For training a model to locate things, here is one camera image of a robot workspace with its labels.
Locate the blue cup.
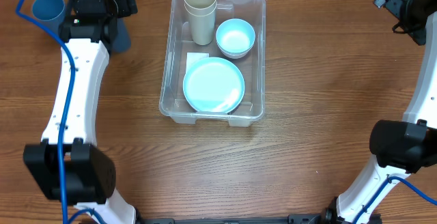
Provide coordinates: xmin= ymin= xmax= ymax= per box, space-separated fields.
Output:
xmin=112 ymin=18 xmax=131 ymax=53
xmin=31 ymin=0 xmax=66 ymax=34

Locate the light blue bowl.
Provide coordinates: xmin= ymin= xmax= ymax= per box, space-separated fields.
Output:
xmin=216 ymin=18 xmax=256 ymax=55

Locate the light blue plate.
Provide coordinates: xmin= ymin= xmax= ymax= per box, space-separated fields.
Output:
xmin=182 ymin=57 xmax=245 ymax=113

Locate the grey bowl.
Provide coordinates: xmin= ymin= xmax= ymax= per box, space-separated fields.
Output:
xmin=222 ymin=50 xmax=250 ymax=59

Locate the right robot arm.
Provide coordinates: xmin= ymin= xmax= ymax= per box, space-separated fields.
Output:
xmin=317 ymin=0 xmax=436 ymax=223

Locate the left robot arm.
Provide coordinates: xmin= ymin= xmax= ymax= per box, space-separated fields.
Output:
xmin=23 ymin=0 xmax=142 ymax=224

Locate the clear plastic storage container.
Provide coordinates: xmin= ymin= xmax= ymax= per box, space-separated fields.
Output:
xmin=159 ymin=0 xmax=266 ymax=127

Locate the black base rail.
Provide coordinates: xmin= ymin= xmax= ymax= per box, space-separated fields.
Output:
xmin=137 ymin=214 xmax=328 ymax=224

